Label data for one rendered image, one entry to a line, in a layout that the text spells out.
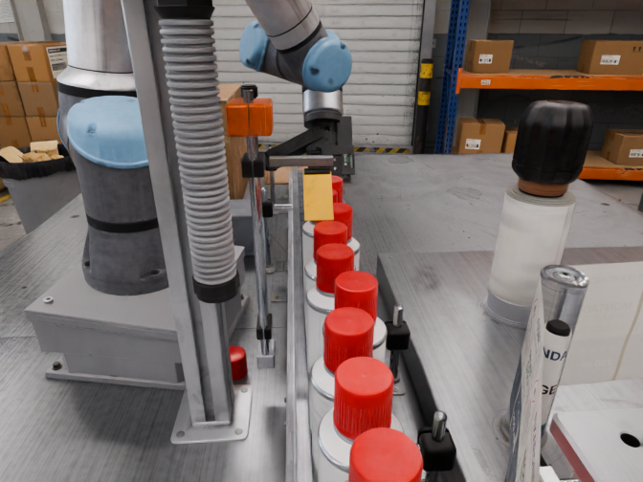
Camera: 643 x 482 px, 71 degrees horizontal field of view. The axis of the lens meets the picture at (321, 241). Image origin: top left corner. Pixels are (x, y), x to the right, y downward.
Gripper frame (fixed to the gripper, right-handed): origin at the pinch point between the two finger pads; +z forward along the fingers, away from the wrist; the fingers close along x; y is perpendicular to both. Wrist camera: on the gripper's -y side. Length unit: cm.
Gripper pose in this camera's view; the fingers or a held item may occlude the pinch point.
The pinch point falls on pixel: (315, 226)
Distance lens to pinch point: 81.3
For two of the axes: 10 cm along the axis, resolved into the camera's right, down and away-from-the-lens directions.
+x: -0.5, 0.8, 10.0
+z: 0.3, 10.0, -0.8
